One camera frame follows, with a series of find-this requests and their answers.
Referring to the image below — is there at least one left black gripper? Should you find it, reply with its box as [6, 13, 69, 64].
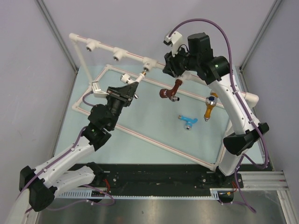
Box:
[105, 82, 138, 130]

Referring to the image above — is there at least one white PVC pipe frame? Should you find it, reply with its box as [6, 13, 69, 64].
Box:
[69, 33, 259, 171]

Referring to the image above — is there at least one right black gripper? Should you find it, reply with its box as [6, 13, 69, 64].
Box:
[164, 44, 199, 77]

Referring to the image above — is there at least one blue water faucet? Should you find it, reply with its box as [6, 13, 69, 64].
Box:
[178, 115, 198, 130]

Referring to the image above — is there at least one white slotted cable duct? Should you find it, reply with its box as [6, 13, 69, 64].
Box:
[56, 189, 221, 200]

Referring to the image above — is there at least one dark red water faucet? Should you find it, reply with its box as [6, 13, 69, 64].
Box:
[159, 79, 183, 102]

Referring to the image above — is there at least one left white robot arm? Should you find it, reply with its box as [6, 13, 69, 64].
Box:
[19, 82, 139, 212]

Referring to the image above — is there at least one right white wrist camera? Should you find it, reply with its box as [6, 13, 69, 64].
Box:
[163, 31, 183, 57]

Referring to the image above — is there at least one white water faucet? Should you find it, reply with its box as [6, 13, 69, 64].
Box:
[120, 71, 148, 100]

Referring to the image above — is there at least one amber yellow water faucet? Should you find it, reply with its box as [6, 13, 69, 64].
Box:
[204, 92, 218, 121]

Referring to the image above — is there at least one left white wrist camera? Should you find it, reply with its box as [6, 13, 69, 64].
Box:
[91, 81, 108, 98]

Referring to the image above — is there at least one aluminium extrusion rail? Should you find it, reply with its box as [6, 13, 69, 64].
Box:
[238, 157, 299, 224]

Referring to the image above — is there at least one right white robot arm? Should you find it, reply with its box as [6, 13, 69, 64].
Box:
[163, 32, 269, 187]

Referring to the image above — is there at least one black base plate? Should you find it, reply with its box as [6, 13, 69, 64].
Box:
[70, 163, 245, 196]

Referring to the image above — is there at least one light green table mat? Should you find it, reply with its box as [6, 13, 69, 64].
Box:
[55, 68, 229, 164]

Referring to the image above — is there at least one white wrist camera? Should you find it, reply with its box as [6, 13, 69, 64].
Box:
[91, 81, 108, 98]
[163, 31, 183, 57]

